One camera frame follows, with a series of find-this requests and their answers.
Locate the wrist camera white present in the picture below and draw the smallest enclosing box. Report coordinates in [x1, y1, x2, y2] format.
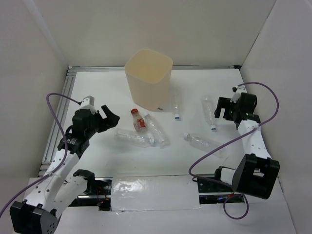
[80, 96, 97, 114]
[231, 86, 246, 103]

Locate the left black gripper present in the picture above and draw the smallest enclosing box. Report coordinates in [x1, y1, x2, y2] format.
[85, 105, 120, 138]

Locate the beige plastic bin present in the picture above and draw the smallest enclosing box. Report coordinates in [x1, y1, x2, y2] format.
[124, 49, 173, 111]

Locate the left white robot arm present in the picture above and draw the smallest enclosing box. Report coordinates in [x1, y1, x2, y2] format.
[9, 105, 120, 234]

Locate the aluminium frame rail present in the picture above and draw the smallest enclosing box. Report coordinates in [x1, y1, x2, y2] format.
[67, 64, 242, 72]
[38, 69, 77, 177]

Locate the aluminium frame rail left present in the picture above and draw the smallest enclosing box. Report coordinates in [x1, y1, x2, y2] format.
[38, 69, 77, 177]

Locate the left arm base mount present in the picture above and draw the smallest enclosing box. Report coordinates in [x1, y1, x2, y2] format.
[69, 177, 113, 212]

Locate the clear bottle blue cap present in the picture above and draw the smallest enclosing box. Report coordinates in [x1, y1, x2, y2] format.
[170, 86, 182, 121]
[201, 96, 217, 132]

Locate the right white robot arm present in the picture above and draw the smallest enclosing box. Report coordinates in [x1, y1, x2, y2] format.
[213, 92, 280, 199]

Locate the red-capped labelled small bottle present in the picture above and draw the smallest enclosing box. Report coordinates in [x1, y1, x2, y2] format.
[131, 108, 147, 133]

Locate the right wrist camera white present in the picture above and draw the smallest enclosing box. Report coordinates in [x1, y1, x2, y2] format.
[231, 86, 246, 103]

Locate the white taped front panel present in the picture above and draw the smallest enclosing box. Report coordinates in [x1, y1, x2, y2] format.
[111, 175, 200, 212]

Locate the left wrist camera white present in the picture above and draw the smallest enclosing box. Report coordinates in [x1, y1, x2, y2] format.
[80, 96, 97, 114]

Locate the clear bottle white cap right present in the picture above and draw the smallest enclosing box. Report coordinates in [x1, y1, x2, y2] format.
[183, 133, 221, 153]

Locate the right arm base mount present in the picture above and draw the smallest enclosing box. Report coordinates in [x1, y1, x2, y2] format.
[192, 177, 234, 205]

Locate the aluminium frame rail back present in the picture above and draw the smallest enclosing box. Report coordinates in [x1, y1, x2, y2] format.
[67, 64, 242, 72]

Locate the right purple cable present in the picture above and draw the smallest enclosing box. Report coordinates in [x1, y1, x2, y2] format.
[189, 82, 280, 220]

